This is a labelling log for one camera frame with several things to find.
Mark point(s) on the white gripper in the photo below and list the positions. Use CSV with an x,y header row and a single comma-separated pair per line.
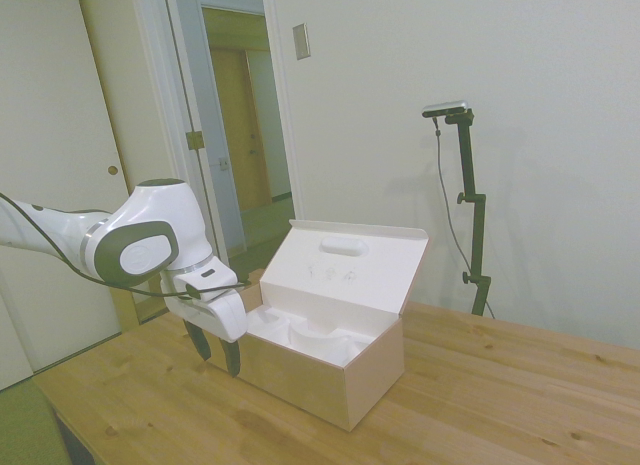
x,y
222,317

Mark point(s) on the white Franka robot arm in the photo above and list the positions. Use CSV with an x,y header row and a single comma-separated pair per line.
x,y
150,215

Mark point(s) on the white moulded box insert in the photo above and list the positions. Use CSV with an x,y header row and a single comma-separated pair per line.
x,y
310,342

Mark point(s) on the cardboard box with hinged lid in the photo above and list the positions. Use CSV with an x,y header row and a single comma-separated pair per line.
x,y
320,380

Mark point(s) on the metal door latch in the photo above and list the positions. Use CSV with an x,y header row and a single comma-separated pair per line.
x,y
222,163

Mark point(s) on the green upholstered seat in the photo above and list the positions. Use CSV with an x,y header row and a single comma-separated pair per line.
x,y
30,430

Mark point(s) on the brass door hinge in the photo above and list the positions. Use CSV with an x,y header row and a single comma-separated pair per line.
x,y
195,140

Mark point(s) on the wooden hallway door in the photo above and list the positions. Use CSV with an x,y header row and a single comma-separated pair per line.
x,y
235,130

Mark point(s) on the white open door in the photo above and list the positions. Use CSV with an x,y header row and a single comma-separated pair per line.
x,y
200,85

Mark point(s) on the white closet door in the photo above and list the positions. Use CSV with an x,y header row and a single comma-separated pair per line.
x,y
55,110

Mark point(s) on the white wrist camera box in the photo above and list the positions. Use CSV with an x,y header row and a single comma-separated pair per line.
x,y
212,285

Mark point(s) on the white door frame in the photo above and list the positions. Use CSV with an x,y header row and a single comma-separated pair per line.
x,y
286,135

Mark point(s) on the black camera stand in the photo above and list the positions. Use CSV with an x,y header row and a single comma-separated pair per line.
x,y
479,235

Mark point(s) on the white wall switch plate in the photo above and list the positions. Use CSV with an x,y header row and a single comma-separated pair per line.
x,y
301,41

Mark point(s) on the grey camera on stand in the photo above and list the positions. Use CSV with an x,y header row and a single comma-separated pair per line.
x,y
446,108

